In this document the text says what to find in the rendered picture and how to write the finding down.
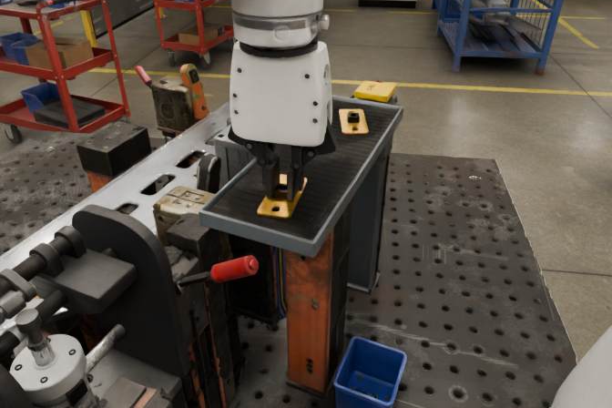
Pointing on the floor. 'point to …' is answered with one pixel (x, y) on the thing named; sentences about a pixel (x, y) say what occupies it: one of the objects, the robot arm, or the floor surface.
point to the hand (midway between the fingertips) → (282, 178)
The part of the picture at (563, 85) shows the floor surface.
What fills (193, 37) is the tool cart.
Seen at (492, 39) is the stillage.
